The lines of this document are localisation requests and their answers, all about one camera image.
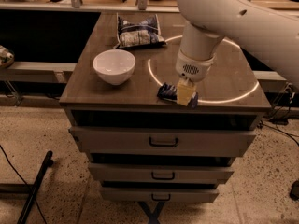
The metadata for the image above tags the white ceramic bowl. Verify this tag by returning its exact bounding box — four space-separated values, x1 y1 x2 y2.
93 49 135 85

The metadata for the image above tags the dark blue rxbar wrapper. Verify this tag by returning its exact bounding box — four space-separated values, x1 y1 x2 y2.
157 83 198 108

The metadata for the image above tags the top grey drawer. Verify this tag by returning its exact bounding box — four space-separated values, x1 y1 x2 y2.
69 126 255 157

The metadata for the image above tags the black floor cable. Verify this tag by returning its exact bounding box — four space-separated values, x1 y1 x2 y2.
0 144 48 224

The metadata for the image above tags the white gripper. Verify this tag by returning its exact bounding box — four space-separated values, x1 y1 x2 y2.
176 51 214 106

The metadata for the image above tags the middle grey drawer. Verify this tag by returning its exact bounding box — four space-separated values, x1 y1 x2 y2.
89 163 234 184

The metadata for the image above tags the black cables right floor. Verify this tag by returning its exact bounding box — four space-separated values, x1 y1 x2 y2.
256 84 299 147

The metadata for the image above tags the wooden drawer cabinet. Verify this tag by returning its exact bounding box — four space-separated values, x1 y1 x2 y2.
59 12 272 224

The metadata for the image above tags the bottom grey drawer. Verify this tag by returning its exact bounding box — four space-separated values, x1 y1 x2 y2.
100 188 219 203

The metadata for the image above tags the black metal stand leg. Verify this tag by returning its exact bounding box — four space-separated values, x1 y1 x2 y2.
17 151 53 224

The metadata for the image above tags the grey drawer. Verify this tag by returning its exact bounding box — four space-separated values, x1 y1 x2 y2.
89 163 234 184
100 188 219 203
69 126 255 157

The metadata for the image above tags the blue white chip bag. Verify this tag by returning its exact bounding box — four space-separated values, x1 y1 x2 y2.
114 14 166 49

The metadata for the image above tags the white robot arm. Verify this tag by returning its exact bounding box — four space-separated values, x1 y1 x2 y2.
176 0 299 89

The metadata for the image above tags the grey metal shelf rail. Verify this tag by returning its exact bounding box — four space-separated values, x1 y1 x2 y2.
0 62 76 83

